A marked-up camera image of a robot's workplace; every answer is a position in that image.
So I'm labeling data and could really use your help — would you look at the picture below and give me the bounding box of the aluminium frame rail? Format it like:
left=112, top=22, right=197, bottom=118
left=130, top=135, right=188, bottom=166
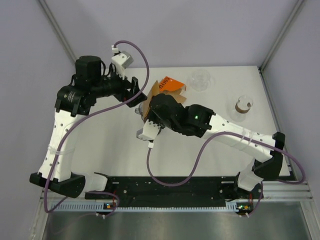
left=46, top=181, right=311, bottom=201

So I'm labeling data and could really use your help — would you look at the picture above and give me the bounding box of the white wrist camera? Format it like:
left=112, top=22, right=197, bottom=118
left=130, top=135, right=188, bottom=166
left=136, top=119, right=164, bottom=149
left=111, top=45, right=134, bottom=80

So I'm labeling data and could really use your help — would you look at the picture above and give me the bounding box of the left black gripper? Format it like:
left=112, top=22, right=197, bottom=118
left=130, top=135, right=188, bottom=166
left=90, top=65, right=146, bottom=107

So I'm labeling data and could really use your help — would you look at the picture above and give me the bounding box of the purple cable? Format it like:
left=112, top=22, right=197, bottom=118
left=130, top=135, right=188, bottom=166
left=146, top=131, right=308, bottom=218
left=43, top=40, right=150, bottom=221

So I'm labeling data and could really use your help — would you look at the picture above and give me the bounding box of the grey slotted cable duct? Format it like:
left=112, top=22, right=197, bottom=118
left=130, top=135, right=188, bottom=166
left=55, top=202, right=106, bottom=212

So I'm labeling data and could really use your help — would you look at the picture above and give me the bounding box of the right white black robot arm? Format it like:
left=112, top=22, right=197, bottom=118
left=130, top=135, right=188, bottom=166
left=149, top=93, right=286, bottom=198

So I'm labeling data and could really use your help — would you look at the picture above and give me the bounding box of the brown paper coffee filter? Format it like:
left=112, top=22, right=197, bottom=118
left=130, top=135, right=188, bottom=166
left=142, top=80, right=160, bottom=123

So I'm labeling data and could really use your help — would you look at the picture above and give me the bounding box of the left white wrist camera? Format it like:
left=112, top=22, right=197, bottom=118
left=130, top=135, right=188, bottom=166
left=111, top=45, right=134, bottom=80

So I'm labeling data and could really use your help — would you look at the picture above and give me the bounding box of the clear glass cup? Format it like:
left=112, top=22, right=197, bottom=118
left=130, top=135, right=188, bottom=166
left=187, top=69, right=216, bottom=92

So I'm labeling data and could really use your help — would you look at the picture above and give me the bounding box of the orange coffee filter package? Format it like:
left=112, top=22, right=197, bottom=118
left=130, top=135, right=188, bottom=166
left=158, top=76, right=187, bottom=94

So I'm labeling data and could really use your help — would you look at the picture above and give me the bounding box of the clear glass with brown band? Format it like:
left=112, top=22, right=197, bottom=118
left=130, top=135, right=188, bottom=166
left=229, top=95, right=254, bottom=123

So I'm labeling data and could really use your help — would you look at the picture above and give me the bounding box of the clear plastic coffee dripper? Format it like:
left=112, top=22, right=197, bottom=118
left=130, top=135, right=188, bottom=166
left=134, top=103, right=144, bottom=119

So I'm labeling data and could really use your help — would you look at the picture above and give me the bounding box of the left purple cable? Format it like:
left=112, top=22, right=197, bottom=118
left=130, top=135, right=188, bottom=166
left=43, top=40, right=150, bottom=221

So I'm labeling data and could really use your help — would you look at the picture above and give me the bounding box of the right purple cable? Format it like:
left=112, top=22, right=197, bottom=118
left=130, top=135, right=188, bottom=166
left=146, top=131, right=308, bottom=218

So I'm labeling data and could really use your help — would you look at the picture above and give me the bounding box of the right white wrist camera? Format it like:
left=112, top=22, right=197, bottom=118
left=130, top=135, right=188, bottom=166
left=136, top=119, right=164, bottom=149

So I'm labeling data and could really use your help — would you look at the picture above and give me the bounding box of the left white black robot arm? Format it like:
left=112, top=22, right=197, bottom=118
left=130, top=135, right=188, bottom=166
left=29, top=52, right=140, bottom=198

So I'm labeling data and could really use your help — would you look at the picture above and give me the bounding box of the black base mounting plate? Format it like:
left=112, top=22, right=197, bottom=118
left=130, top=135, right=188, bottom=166
left=85, top=176, right=263, bottom=208

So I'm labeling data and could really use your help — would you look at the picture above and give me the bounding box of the brown paper filter stack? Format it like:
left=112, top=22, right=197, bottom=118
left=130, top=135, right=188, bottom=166
left=169, top=88, right=187, bottom=104

